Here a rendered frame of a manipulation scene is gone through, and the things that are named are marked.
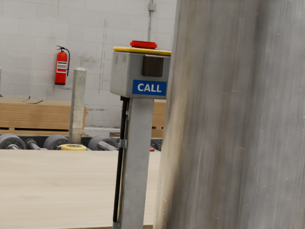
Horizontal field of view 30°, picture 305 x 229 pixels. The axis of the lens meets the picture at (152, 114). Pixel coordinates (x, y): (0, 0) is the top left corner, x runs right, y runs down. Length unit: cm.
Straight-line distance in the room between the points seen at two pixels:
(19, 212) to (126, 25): 739
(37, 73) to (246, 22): 782
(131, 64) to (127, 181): 17
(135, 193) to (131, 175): 3
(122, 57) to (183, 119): 48
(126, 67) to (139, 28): 768
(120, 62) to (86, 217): 37
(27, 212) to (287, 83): 84
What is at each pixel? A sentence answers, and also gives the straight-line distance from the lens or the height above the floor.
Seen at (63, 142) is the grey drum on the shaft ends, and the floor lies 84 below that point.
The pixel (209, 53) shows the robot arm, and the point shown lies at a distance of 33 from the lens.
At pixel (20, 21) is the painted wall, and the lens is 807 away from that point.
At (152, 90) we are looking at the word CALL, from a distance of 81.
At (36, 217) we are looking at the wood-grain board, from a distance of 108.
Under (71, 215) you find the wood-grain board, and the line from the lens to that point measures 111.
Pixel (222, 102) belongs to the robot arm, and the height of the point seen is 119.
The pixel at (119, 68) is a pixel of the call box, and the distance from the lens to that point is 83.
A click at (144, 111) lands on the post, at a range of 83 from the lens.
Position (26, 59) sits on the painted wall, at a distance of 808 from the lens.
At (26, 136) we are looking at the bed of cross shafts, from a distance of 245.
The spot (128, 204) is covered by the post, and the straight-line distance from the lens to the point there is 85.
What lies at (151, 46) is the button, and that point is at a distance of 82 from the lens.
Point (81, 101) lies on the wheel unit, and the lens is 194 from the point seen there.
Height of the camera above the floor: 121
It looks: 6 degrees down
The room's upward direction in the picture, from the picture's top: 5 degrees clockwise
